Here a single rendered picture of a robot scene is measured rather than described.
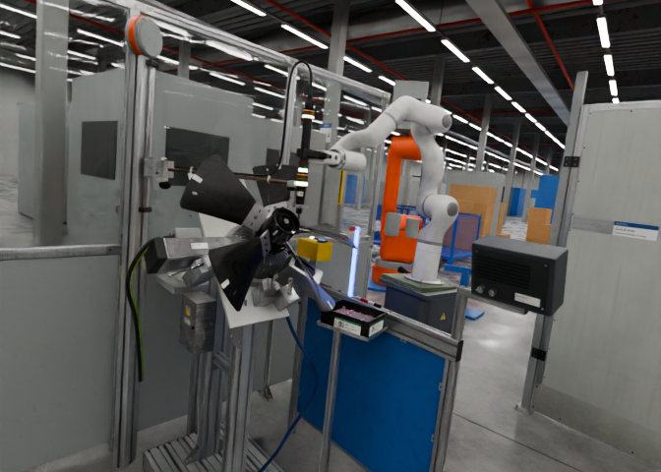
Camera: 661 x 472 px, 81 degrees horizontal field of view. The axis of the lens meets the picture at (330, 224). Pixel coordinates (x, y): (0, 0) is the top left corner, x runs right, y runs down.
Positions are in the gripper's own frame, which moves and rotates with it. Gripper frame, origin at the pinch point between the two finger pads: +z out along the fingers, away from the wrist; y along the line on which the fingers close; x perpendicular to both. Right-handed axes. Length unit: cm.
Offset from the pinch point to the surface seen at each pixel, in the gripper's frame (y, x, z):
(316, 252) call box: 22, -44, -32
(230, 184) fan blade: 7.3, -14.7, 25.9
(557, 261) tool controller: -83, -25, -30
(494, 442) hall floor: -41, -146, -127
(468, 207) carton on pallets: 309, -29, -742
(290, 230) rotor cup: -7.1, -28.8, 8.3
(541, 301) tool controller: -80, -38, -32
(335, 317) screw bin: -16, -62, -11
